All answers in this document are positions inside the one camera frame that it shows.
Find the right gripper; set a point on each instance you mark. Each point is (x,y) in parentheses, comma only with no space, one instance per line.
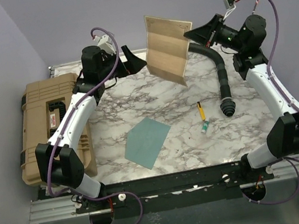
(205,34)

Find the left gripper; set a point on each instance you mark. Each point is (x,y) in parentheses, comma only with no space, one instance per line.
(132,65)

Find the tan paper letter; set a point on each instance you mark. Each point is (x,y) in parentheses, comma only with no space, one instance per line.
(167,48)

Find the teal envelope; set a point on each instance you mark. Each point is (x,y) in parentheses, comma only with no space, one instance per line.
(145,141)

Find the green white glue stick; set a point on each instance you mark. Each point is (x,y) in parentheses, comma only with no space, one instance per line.
(205,126)

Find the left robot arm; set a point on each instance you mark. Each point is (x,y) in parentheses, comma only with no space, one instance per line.
(57,160)

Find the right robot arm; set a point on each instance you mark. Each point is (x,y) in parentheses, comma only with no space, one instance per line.
(254,68)

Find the yellow utility knife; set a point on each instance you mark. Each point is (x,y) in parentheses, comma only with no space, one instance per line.
(201,111)

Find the tan plastic tool case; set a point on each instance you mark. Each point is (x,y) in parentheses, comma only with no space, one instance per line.
(44,104)

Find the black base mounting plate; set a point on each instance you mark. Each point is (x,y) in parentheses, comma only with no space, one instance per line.
(173,191)

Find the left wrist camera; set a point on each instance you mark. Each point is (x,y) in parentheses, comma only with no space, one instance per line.
(105,43)

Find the aluminium frame rail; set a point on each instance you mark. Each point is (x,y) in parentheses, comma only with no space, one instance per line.
(60,208)

